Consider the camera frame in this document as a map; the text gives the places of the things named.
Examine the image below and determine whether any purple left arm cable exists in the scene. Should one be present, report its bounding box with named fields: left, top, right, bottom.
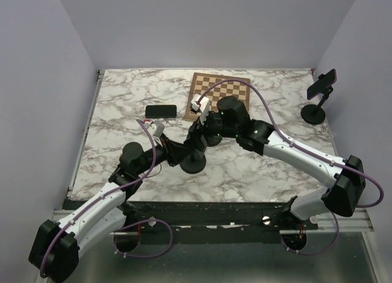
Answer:
left=39, top=119, right=174, bottom=279

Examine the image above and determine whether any red-edged phone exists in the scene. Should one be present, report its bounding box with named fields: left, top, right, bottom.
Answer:
left=306, top=69, right=336, bottom=100

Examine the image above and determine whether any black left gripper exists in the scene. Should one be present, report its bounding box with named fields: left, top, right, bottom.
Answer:
left=136, top=132, right=194, bottom=175

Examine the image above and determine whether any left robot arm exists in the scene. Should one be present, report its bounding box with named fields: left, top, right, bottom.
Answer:
left=28, top=136, right=195, bottom=282

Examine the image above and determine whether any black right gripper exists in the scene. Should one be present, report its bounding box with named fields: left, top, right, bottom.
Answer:
left=183, top=107, right=238, bottom=153

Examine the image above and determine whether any black smartphone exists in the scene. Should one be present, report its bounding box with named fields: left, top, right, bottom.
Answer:
left=145, top=105, right=177, bottom=119

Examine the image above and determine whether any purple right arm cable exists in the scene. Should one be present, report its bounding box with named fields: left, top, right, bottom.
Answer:
left=195, top=79, right=385, bottom=255

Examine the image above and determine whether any wooden chessboard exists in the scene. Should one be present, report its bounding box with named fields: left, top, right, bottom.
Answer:
left=184, top=72, right=250, bottom=121

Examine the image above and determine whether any black phone stand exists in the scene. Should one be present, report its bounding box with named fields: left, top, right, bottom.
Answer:
left=179, top=153, right=206, bottom=174
left=206, top=136, right=222, bottom=147
left=301, top=86, right=333, bottom=126

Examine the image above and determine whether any aluminium frame rail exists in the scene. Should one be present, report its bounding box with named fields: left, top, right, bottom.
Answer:
left=48, top=208, right=375, bottom=235

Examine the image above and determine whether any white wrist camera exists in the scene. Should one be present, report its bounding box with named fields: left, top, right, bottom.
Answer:
left=190, top=94, right=211, bottom=125
left=142, top=119, right=165, bottom=142

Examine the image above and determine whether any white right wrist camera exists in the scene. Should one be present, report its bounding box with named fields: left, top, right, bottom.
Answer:
left=190, top=94, right=211, bottom=125

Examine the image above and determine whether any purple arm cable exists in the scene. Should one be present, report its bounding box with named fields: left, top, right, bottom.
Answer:
left=39, top=119, right=174, bottom=279
left=195, top=79, right=385, bottom=255

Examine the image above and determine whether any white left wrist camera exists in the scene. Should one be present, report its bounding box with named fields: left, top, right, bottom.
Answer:
left=142, top=119, right=165, bottom=142

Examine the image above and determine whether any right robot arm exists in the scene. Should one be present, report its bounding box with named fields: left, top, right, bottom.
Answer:
left=189, top=94, right=366, bottom=229

